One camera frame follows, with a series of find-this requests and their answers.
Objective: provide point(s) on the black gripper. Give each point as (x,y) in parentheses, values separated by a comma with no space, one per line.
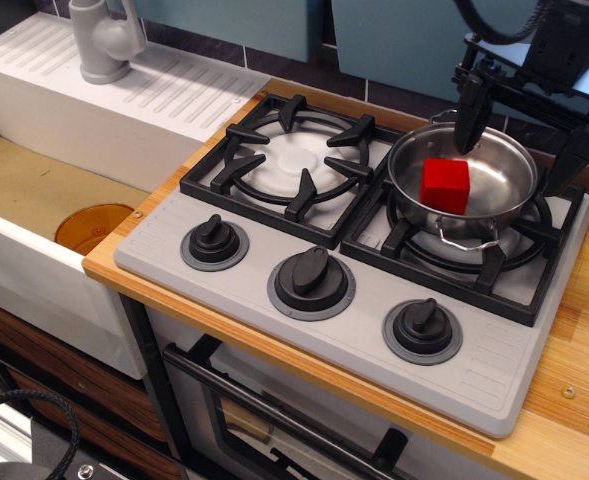
(545,80)

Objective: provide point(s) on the stainless steel pan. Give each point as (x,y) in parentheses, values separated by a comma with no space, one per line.
(503,178)

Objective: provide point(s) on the red cube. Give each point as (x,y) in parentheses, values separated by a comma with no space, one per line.
(445,185)

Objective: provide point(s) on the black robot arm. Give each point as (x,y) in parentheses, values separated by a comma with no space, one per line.
(550,20)

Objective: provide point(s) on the black right stove knob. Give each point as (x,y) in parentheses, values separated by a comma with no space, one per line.
(422,332)

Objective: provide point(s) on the black stove knob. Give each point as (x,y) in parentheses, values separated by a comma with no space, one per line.
(422,332)
(214,245)
(311,286)

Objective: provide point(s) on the grey toy stove top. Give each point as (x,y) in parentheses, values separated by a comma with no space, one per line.
(483,386)

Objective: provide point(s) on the black middle stove knob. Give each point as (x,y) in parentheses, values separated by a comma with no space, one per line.
(311,286)

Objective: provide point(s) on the black left stove knob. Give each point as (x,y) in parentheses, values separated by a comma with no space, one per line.
(214,245)

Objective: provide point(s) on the black right burner grate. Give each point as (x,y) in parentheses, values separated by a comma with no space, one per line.
(521,279)

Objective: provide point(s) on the grey toy faucet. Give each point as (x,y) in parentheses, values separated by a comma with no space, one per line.
(105,45)

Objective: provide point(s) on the orange plastic plate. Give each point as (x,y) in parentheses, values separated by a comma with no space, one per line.
(84,229)

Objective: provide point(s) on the white toy sink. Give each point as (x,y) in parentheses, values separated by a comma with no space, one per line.
(66,145)

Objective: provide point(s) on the wooden drawer front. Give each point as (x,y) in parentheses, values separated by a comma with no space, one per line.
(111,406)

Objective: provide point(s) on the oven door with handle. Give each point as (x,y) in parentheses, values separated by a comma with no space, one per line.
(261,422)

